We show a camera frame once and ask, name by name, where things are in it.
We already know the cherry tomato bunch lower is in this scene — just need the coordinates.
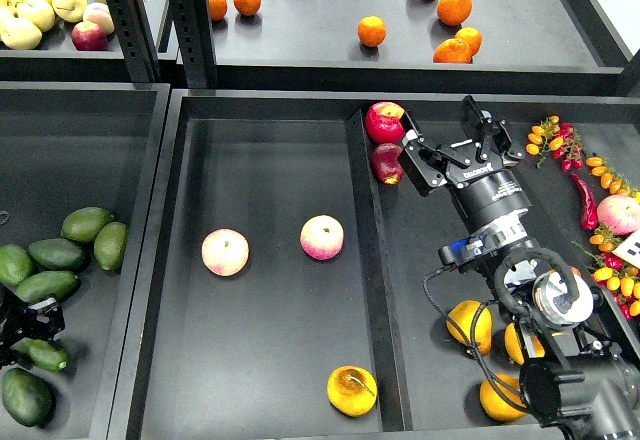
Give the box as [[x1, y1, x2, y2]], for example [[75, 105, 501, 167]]
[[574, 223, 639, 321]]

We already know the dark red apple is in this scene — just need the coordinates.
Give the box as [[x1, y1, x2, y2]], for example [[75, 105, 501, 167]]
[[371, 143, 404, 185]]

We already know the red apple on shelf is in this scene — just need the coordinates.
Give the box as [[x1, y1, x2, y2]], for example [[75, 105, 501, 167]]
[[71, 21, 109, 51]]

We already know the green avocado lower pile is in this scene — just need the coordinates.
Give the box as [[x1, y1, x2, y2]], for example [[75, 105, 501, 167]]
[[15, 270, 78, 305]]

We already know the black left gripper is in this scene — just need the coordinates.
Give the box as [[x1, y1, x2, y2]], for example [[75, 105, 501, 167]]
[[0, 287, 65, 368]]

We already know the cherry tomato bunch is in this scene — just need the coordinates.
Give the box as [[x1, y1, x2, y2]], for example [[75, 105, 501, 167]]
[[574, 223, 639, 321], [525, 115, 583, 172]]

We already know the black left tray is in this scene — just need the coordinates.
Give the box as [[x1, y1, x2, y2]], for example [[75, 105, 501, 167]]
[[1, 82, 170, 439]]

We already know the pink apple right tray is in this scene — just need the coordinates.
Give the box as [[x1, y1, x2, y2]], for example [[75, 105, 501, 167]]
[[596, 194, 639, 235]]

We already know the pink apple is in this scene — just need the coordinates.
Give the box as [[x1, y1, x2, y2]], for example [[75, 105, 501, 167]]
[[201, 228, 249, 277], [300, 215, 344, 261]]

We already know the orange front right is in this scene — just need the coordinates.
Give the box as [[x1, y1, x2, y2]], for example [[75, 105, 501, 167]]
[[433, 38, 473, 64]]

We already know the large orange shelf right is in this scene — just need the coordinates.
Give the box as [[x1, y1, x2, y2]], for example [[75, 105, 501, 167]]
[[437, 0, 473, 26]]

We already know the red chili pepper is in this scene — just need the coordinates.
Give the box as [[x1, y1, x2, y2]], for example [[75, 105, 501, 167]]
[[569, 173, 599, 231]]

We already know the pink apple centre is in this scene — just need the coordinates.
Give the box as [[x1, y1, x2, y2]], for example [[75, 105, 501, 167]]
[[300, 215, 344, 261]]

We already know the orange far left shelf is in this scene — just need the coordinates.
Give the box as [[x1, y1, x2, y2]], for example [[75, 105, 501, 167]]
[[208, 0, 228, 22]]

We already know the orange cherry tomato vine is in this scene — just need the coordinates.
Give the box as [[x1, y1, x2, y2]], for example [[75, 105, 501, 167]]
[[585, 155, 639, 201]]

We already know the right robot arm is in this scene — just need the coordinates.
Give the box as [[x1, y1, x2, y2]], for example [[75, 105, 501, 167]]
[[399, 97, 639, 439]]

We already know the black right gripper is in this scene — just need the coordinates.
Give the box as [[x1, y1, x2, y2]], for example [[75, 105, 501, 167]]
[[398, 95, 531, 230]]

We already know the orange right small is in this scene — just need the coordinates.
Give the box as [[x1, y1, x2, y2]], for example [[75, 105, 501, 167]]
[[455, 27, 483, 56]]

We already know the black shelf upright right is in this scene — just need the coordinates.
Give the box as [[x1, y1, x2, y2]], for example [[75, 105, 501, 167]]
[[168, 0, 218, 89]]

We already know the pink apple left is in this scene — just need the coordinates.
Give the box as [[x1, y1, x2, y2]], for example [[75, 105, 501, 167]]
[[201, 228, 249, 277]]

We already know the black upper left shelf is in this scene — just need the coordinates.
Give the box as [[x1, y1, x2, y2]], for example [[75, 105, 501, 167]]
[[1, 0, 178, 83]]

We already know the dark avocado bottom left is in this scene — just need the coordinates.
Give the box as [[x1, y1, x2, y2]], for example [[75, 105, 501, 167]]
[[1, 368, 54, 427]]

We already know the orange centre shelf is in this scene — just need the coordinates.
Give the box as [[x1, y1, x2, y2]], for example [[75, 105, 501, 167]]
[[357, 16, 387, 48]]

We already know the black middle divided tray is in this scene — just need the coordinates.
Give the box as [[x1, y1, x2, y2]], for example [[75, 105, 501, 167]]
[[106, 88, 640, 440]]

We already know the cherry tomato bunch top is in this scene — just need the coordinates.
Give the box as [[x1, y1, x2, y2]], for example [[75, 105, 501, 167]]
[[525, 115, 583, 172]]

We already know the white label card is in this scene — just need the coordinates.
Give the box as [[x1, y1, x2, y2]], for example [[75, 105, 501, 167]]
[[613, 230, 640, 268]]

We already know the bright red apple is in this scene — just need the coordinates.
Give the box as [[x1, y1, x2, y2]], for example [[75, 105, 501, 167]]
[[365, 101, 405, 144]]

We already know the black upper right shelf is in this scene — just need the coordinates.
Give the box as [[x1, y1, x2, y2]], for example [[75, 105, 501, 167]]
[[211, 0, 639, 97]]

